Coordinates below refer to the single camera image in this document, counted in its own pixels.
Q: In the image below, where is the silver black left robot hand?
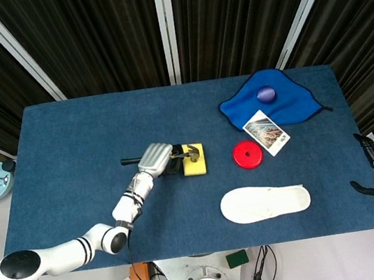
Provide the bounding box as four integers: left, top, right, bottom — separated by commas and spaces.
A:
134, 139, 189, 182

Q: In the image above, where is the black handled tool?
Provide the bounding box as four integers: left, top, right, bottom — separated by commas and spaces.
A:
119, 141, 203, 174

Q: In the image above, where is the yellow sponge green underside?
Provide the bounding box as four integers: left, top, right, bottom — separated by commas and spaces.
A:
179, 141, 210, 178

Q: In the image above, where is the red round disc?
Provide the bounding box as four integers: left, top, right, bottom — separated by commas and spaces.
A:
231, 138, 266, 172

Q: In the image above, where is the photo postcard white border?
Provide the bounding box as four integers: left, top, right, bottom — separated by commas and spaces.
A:
240, 105, 294, 162

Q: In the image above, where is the orange small box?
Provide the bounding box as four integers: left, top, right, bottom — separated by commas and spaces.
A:
127, 262, 152, 280

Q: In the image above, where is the white shoe insole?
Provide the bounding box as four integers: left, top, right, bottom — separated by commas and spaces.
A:
217, 178, 314, 228

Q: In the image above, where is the dark green rectangular pad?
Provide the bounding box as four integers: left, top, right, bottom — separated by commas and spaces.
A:
225, 249, 251, 270

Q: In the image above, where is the blue cloth black trim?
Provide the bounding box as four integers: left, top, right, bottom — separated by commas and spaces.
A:
215, 61, 335, 136

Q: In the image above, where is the purple egg-shaped ball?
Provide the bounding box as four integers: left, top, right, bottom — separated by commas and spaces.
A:
255, 84, 278, 105

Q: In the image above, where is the dark pleated curtain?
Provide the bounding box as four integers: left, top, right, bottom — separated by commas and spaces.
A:
0, 0, 374, 192

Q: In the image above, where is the black cup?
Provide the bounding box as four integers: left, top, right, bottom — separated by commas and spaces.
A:
1, 159, 18, 174

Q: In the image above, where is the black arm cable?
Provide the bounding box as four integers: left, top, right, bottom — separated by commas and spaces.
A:
123, 220, 149, 280

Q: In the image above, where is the white frame post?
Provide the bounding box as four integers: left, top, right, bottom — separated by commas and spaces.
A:
153, 0, 185, 87
0, 0, 68, 111
265, 0, 361, 72

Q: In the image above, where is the black cable bundle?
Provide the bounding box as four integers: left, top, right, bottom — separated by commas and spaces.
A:
245, 242, 283, 280

